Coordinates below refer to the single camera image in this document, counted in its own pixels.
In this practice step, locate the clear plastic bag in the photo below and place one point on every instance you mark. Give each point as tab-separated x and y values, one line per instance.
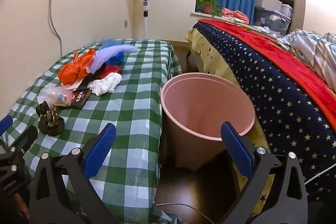
50	94

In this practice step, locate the black snack packet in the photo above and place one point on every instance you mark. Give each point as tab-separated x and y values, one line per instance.
81	98

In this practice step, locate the black gold wrapper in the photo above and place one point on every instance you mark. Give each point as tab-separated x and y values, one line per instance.
50	119

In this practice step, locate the blue plastic bag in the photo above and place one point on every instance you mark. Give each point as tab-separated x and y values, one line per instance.
119	58

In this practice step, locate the bed with starry blanket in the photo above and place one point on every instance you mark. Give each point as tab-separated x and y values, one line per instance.
262	87

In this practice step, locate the striped quilt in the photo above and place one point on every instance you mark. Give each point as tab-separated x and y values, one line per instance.
309	48

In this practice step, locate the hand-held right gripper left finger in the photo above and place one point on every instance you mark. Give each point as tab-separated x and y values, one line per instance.
101	150

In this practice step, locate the red plastic bag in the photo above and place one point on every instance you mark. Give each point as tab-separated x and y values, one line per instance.
113	68

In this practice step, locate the purple foam net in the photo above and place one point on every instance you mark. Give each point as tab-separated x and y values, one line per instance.
110	54

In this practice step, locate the yellow bed sheet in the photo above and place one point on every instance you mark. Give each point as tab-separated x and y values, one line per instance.
199	50

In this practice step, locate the potted green plant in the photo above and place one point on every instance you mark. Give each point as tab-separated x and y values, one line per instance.
207	7

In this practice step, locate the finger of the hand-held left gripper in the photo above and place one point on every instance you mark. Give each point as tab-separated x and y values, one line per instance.
25	138
5	125

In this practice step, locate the orange plastic bag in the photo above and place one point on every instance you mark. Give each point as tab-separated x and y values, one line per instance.
69	74

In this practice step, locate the pink trash bin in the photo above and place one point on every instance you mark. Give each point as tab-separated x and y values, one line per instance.
199	108

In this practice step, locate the green checked tablecloth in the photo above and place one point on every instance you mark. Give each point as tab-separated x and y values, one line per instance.
131	108

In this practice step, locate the grey storage box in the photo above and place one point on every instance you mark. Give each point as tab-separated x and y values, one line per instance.
267	1

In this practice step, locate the clear storage bin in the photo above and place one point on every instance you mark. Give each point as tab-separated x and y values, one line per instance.
270	22

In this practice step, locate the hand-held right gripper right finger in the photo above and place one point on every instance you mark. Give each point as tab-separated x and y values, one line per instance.
236	148

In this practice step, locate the white wall plug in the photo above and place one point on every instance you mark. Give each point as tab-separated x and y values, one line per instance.
126	23

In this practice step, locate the small white container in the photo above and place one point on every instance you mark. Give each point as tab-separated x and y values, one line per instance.
286	11

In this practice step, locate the red blanket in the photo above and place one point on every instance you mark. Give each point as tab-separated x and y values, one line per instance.
262	43

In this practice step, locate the pink cloth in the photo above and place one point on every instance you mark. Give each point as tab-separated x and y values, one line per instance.
235	14

